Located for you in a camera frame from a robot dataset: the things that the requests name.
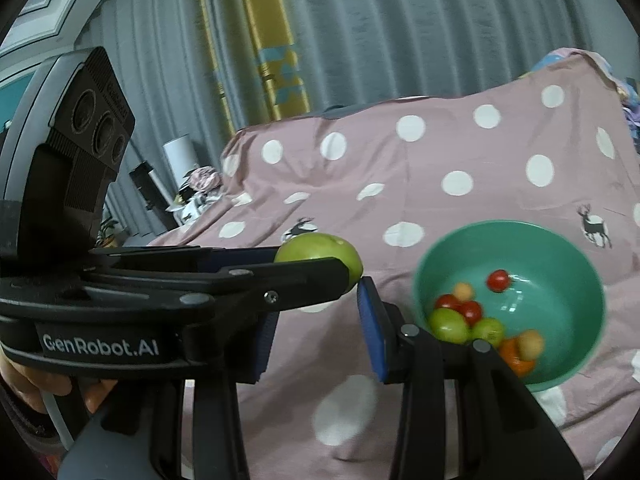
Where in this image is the green jujube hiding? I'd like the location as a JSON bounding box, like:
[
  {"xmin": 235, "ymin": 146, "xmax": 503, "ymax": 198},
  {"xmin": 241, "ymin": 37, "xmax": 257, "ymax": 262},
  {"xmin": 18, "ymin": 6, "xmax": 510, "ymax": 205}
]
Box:
[
  {"xmin": 274, "ymin": 232, "xmax": 364, "ymax": 297},
  {"xmin": 470, "ymin": 317, "xmax": 505, "ymax": 348},
  {"xmin": 429, "ymin": 308, "xmax": 471, "ymax": 345}
]

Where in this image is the white cylinder container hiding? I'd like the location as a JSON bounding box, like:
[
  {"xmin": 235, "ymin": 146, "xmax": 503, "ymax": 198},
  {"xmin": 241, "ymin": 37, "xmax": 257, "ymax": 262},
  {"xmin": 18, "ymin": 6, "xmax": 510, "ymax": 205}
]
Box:
[{"xmin": 162, "ymin": 132, "xmax": 198, "ymax": 177}]

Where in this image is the black box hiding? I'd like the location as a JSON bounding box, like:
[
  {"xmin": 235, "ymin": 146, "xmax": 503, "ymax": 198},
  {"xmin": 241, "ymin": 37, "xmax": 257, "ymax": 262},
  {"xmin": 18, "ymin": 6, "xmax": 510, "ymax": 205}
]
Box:
[{"xmin": 129, "ymin": 160, "xmax": 168, "ymax": 211}]

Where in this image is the colourful printed cloth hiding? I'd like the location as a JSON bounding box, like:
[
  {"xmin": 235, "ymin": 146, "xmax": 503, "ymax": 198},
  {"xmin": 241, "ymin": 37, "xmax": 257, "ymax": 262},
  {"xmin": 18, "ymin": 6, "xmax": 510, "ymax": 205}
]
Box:
[{"xmin": 620, "ymin": 75, "xmax": 640, "ymax": 156}]

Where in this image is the person's left hand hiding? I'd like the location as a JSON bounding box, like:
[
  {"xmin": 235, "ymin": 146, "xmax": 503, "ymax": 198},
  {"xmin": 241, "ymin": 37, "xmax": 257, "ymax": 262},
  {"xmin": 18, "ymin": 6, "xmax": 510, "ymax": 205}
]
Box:
[{"xmin": 0, "ymin": 357, "xmax": 118, "ymax": 413}]

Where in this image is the potted plant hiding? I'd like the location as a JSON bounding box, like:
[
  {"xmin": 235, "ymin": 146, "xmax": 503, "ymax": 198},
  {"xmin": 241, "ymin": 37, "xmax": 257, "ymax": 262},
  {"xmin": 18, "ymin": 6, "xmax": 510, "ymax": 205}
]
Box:
[{"xmin": 99, "ymin": 216, "xmax": 121, "ymax": 248}]

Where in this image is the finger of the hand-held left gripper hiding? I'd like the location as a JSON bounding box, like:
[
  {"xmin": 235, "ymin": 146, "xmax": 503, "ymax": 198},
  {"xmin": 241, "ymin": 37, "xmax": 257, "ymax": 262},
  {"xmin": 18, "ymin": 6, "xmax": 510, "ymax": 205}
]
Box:
[
  {"xmin": 85, "ymin": 257, "xmax": 351, "ymax": 328},
  {"xmin": 90, "ymin": 246, "xmax": 281, "ymax": 281}
]

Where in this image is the pastel printed cloth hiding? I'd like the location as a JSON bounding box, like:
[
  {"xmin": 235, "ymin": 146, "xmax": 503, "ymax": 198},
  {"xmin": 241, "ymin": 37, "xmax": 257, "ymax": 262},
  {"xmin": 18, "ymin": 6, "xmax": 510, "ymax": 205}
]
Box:
[{"xmin": 520, "ymin": 47, "xmax": 621, "ymax": 83}]

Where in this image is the pink crumpled cloth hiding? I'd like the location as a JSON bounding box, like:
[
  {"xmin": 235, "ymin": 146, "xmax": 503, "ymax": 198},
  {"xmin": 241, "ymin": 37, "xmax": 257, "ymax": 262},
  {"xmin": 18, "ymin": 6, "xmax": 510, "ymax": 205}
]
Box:
[{"xmin": 184, "ymin": 166, "xmax": 223, "ymax": 192}]

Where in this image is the green bowl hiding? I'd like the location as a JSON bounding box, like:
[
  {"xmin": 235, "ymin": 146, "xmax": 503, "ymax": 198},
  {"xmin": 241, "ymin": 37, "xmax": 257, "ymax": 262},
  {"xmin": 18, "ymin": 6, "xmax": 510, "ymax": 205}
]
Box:
[{"xmin": 412, "ymin": 220, "xmax": 607, "ymax": 394}]

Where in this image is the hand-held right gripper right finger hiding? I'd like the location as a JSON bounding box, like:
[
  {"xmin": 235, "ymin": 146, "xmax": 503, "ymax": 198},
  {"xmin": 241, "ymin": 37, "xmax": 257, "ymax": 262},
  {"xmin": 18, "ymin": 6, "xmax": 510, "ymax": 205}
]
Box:
[{"xmin": 357, "ymin": 277, "xmax": 584, "ymax": 480}]

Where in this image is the pink polka dot deer blanket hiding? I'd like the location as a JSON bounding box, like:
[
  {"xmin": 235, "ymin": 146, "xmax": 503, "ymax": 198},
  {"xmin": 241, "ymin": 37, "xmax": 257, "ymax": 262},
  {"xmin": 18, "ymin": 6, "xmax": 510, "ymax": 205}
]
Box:
[{"xmin": 145, "ymin": 47, "xmax": 640, "ymax": 480}]

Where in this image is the small orange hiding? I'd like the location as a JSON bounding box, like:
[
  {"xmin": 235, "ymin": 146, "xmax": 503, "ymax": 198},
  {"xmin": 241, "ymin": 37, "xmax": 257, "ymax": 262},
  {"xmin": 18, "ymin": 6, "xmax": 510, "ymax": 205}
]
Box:
[{"xmin": 500, "ymin": 337, "xmax": 536, "ymax": 376}]

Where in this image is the grey curtain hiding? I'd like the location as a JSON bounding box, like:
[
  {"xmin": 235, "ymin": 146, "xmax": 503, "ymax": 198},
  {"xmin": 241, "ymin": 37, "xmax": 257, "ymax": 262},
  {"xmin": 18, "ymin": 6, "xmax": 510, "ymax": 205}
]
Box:
[{"xmin": 75, "ymin": 0, "xmax": 640, "ymax": 241}]

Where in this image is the yellow patterned curtain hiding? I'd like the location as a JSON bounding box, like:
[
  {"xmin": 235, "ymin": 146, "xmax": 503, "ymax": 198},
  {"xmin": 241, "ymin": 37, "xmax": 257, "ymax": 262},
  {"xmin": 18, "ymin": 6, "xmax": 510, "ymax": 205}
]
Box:
[{"xmin": 197, "ymin": 0, "xmax": 311, "ymax": 136}]

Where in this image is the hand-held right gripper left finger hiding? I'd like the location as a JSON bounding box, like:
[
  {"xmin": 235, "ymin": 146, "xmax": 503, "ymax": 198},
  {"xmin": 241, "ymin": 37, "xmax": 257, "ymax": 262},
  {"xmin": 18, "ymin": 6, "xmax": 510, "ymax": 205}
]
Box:
[{"xmin": 149, "ymin": 311, "xmax": 280, "ymax": 480}]

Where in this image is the black and white patterned cloth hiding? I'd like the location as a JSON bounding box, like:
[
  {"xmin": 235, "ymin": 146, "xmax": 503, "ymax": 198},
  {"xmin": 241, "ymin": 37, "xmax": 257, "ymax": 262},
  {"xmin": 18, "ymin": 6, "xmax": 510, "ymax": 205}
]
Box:
[{"xmin": 172, "ymin": 190, "xmax": 226, "ymax": 223}]

